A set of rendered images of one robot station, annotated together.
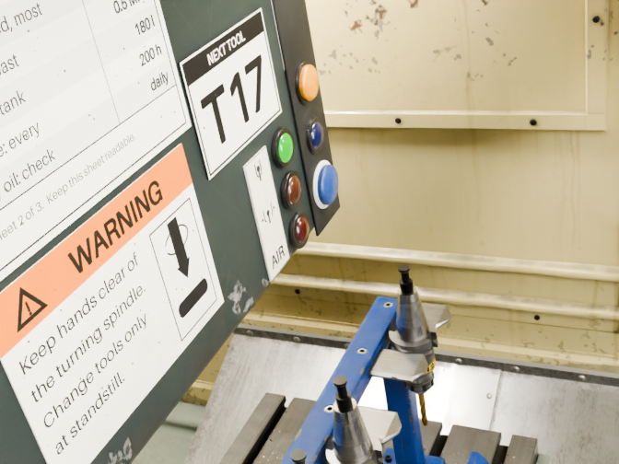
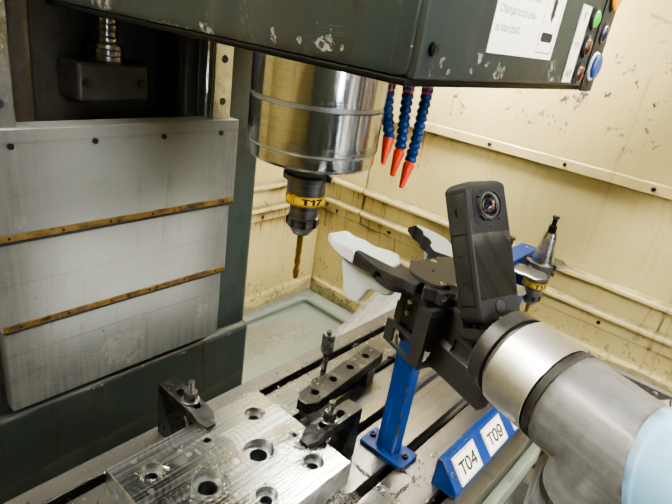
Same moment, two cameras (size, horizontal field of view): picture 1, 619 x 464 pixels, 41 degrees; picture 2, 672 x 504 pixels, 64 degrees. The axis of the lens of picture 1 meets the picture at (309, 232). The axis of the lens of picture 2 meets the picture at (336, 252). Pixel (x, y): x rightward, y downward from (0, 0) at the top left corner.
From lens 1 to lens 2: 39 cm
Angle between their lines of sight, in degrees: 10
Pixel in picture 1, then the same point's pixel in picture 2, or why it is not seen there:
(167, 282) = (546, 12)
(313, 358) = not seen: hidden behind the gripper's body
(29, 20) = not seen: outside the picture
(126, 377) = (520, 34)
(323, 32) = (541, 98)
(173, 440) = (328, 324)
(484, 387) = not seen: hidden behind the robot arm
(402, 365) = (532, 272)
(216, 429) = (366, 317)
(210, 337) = (538, 70)
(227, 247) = (562, 34)
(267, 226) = (574, 49)
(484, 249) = (582, 266)
